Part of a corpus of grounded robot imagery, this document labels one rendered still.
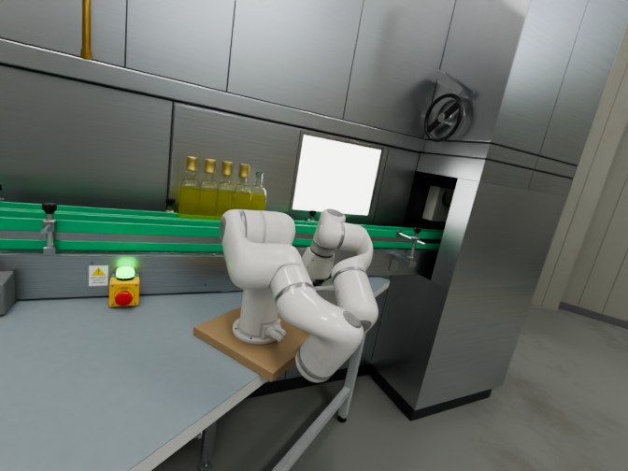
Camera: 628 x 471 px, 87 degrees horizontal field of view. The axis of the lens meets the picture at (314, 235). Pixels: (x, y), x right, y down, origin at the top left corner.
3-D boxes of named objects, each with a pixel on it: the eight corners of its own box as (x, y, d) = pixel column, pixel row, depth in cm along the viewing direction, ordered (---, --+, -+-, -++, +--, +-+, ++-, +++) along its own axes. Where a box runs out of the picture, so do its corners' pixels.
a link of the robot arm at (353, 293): (313, 257, 72) (286, 299, 80) (329, 343, 56) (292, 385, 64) (374, 274, 78) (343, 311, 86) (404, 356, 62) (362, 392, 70)
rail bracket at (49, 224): (61, 252, 87) (60, 203, 84) (54, 263, 81) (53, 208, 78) (41, 252, 85) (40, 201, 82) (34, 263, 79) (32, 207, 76)
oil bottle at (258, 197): (256, 239, 129) (263, 185, 124) (260, 244, 124) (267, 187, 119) (241, 239, 126) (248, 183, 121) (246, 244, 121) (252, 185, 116)
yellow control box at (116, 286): (138, 296, 97) (139, 272, 95) (138, 307, 91) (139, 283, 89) (110, 297, 94) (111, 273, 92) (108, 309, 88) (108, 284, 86)
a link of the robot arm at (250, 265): (306, 308, 72) (231, 315, 64) (276, 233, 87) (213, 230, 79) (321, 279, 66) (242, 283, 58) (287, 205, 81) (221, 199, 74)
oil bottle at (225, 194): (226, 238, 123) (232, 181, 118) (229, 243, 118) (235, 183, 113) (210, 238, 120) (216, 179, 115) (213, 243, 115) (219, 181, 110)
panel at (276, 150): (365, 217, 164) (380, 147, 156) (369, 218, 161) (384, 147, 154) (168, 201, 122) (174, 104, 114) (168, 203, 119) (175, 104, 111)
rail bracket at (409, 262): (393, 267, 156) (405, 221, 150) (419, 282, 141) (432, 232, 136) (386, 268, 153) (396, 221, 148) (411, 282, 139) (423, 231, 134)
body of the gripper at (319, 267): (332, 241, 108) (321, 269, 113) (304, 240, 103) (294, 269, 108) (342, 254, 102) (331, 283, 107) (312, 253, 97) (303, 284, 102)
